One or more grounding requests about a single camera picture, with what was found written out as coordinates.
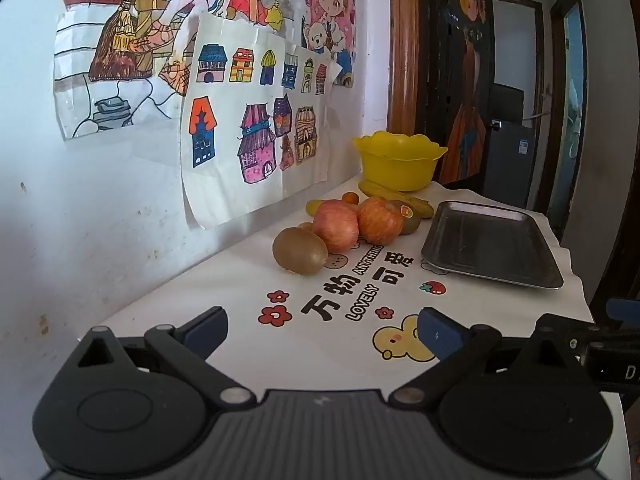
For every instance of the yellow plastic bowl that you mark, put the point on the yellow plastic bowl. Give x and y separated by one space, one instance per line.
395 165

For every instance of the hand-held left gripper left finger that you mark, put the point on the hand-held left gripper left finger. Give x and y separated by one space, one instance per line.
207 332

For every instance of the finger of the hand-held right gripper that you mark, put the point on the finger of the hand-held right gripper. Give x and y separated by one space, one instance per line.
590 327
625 309

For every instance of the orange cherry tomato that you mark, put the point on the orange cherry tomato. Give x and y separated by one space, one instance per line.
350 198

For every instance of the brown doorway frame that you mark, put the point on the brown doorway frame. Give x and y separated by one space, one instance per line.
552 110
537 60

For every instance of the metal tray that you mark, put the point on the metal tray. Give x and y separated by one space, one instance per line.
490 245

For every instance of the brown kiwi with sticker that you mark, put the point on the brown kiwi with sticker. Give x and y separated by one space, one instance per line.
411 222

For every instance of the small yellowish round fruit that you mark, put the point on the small yellowish round fruit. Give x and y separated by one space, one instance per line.
314 206

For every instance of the red apple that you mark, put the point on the red apple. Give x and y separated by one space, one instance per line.
336 227
380 221

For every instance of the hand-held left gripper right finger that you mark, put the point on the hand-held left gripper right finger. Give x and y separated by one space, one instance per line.
440 335

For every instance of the large child drawing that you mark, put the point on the large child drawing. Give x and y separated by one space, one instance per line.
140 10

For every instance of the grey refrigerator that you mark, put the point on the grey refrigerator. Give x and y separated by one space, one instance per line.
510 160

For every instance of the portrait painting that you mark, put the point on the portrait painting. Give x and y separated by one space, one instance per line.
470 110

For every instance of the wooden door frame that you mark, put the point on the wooden door frame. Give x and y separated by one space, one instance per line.
402 60

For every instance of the coloured houses drawing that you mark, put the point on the coloured houses drawing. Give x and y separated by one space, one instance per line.
235 185

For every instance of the dark wooden door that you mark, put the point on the dark wooden door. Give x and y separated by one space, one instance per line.
432 85

